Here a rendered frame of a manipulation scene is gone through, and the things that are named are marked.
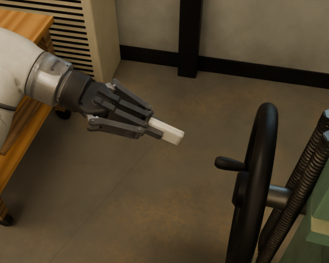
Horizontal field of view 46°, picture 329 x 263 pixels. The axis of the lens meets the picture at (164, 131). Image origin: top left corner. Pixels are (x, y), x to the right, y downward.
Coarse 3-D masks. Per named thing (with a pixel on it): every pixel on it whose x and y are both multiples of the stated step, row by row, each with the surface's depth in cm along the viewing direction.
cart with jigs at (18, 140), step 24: (0, 24) 143; (24, 24) 143; (48, 24) 144; (48, 48) 151; (24, 96) 168; (24, 120) 156; (24, 144) 150; (0, 168) 143; (0, 192) 137; (0, 216) 138
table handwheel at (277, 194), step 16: (272, 112) 55; (256, 128) 68; (272, 128) 52; (256, 144) 51; (272, 144) 51; (256, 160) 50; (272, 160) 50; (240, 176) 61; (256, 176) 49; (240, 192) 60; (256, 192) 48; (272, 192) 60; (288, 192) 60; (240, 208) 66; (256, 208) 48; (304, 208) 59; (240, 224) 49; (256, 224) 49; (240, 240) 50; (256, 240) 50; (240, 256) 50
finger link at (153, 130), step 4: (144, 128) 72; (148, 128) 73; (152, 128) 73; (156, 128) 73; (144, 132) 73; (148, 132) 73; (152, 132) 73; (156, 132) 73; (160, 132) 73; (136, 136) 72; (152, 136) 73; (156, 136) 73; (160, 136) 73
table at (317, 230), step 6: (306, 210) 56; (306, 216) 56; (306, 222) 55; (312, 222) 52; (318, 222) 52; (324, 222) 52; (306, 228) 54; (312, 228) 52; (318, 228) 52; (324, 228) 52; (306, 234) 53; (312, 234) 52; (318, 234) 52; (324, 234) 51; (306, 240) 53; (312, 240) 53; (318, 240) 53; (324, 240) 52
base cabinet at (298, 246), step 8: (304, 216) 101; (304, 224) 99; (296, 232) 107; (304, 232) 96; (296, 240) 104; (304, 240) 94; (288, 248) 113; (296, 248) 101; (304, 248) 92; (312, 248) 85; (320, 248) 79; (328, 248) 74; (288, 256) 109; (296, 256) 100; (304, 256) 91; (312, 256) 84; (320, 256) 78; (328, 256) 73
